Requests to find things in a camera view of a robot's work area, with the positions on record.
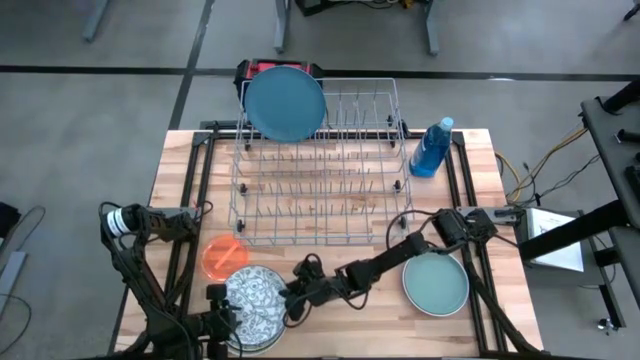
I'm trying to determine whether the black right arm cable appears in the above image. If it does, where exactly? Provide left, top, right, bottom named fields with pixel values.
left=283, top=209, right=451, bottom=329

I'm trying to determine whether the large blue plate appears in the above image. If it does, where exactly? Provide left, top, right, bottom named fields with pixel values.
left=243, top=65, right=328, bottom=143

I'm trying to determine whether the pale teal plate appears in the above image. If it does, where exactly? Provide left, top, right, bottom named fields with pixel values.
left=405, top=253, right=467, bottom=314

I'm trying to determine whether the black floor equipment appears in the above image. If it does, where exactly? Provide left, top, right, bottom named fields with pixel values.
left=293, top=0, right=431, bottom=17

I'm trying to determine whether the orange transparent plate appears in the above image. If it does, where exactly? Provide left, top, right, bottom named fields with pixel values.
left=201, top=234, right=250, bottom=281

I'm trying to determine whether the blue dish soap bottle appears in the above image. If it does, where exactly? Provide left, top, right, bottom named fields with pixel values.
left=408, top=116, right=455, bottom=179

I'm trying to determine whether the black white floral plate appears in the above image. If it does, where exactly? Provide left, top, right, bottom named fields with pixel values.
left=223, top=264, right=290, bottom=351

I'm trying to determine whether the grey side table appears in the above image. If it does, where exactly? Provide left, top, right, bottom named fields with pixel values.
left=579, top=94, right=640, bottom=309

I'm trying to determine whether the white paper sheet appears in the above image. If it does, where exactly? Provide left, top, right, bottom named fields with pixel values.
left=524, top=207, right=585, bottom=274

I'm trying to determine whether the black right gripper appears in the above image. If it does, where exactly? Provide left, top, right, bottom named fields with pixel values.
left=278, top=253, right=347, bottom=321

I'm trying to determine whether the black floor cable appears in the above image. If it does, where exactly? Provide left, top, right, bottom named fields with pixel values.
left=522, top=154, right=601, bottom=201

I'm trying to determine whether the black tube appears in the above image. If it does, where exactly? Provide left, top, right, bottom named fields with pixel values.
left=599, top=78, right=640, bottom=115

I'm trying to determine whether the grey desk leg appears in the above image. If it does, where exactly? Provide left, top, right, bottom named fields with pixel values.
left=81, top=0, right=110, bottom=44
left=272, top=0, right=293, bottom=55
left=424, top=0, right=442, bottom=57

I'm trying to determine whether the grey wire dish rack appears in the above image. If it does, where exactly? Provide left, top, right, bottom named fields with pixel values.
left=227, top=77, right=414, bottom=247

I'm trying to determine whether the yellow cable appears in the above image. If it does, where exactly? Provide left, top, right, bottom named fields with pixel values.
left=494, top=127, right=589, bottom=201

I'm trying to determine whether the black support beam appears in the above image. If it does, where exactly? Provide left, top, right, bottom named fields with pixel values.
left=518, top=199, right=632, bottom=262

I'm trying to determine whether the black stand leg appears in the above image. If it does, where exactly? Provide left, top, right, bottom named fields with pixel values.
left=594, top=282, right=627, bottom=330

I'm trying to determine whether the red black tool bag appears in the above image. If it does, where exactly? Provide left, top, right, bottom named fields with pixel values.
left=233, top=58, right=325, bottom=101

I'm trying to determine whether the light green plate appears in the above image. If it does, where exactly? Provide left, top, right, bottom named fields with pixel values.
left=401, top=249, right=470, bottom=318

